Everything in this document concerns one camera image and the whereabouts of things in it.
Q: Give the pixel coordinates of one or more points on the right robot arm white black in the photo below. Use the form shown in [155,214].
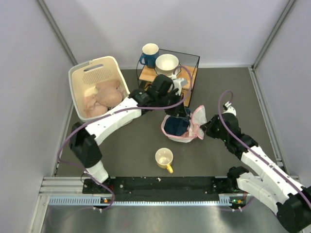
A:
[288,199]

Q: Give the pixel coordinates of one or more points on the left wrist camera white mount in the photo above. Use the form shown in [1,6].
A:
[178,83]

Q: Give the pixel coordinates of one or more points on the cream plastic laundry basket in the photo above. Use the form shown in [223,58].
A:
[85,80]

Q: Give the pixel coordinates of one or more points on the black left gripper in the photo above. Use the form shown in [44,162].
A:
[178,110]

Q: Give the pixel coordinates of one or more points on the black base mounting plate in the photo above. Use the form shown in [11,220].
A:
[171,188]

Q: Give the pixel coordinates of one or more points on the black wire wooden shelf rack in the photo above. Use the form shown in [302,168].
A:
[146,75]

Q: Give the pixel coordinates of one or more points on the yellow mug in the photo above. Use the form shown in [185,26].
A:
[164,159]

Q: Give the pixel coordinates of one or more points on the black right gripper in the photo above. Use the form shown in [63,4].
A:
[208,127]

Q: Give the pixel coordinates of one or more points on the white scalloped plate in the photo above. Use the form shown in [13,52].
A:
[177,71]

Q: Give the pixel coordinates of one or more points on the white mesh laundry bag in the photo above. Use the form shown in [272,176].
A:
[184,130]

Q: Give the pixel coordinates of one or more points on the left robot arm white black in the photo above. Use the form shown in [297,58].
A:
[85,141]

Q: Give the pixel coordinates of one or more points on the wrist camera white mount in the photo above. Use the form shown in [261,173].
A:
[178,83]
[228,108]

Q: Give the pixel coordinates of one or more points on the grey slotted cable duct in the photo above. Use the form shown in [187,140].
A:
[91,200]

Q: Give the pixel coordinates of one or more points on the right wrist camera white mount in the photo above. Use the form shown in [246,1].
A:
[228,108]

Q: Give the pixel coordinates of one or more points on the cream ceramic bowl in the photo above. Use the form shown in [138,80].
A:
[167,58]

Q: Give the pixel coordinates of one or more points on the blue mug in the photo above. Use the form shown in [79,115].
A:
[150,53]

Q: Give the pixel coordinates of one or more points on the beige bras in basket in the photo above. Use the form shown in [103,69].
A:
[109,94]

